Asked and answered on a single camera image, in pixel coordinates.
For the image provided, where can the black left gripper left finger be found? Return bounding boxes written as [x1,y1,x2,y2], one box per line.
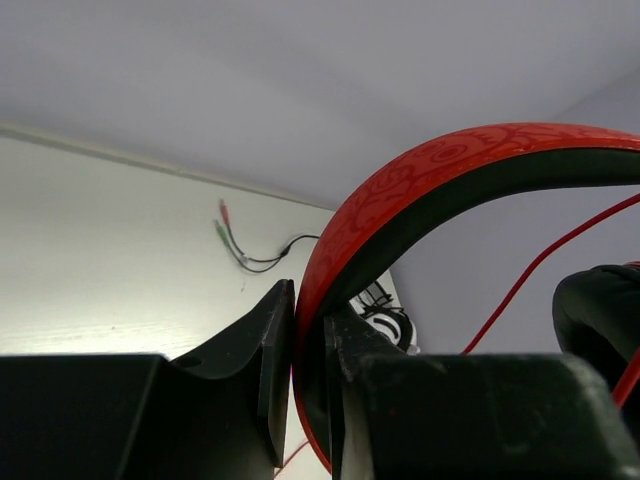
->
[1,280,295,479]

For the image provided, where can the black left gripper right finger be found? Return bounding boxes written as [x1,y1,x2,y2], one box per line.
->
[324,310,639,479]

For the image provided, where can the black audio splitter cable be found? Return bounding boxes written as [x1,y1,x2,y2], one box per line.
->
[213,198,321,275]

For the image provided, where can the thin red headphone cable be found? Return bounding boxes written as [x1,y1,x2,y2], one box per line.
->
[272,192,640,469]

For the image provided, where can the red black headphones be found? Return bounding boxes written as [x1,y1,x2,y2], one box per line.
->
[293,122,639,468]

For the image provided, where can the white black headphones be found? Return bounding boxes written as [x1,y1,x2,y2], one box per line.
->
[350,280,420,355]

